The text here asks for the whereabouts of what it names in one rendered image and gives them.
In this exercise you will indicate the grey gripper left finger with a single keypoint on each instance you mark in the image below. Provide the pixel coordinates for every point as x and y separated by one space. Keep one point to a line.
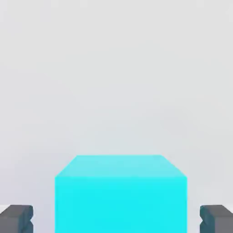
14 219

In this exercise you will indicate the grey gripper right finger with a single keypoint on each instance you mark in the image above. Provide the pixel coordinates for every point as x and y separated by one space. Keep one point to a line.
218 219

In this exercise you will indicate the small cyan cube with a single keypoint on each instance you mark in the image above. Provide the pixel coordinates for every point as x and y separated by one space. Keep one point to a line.
120 200

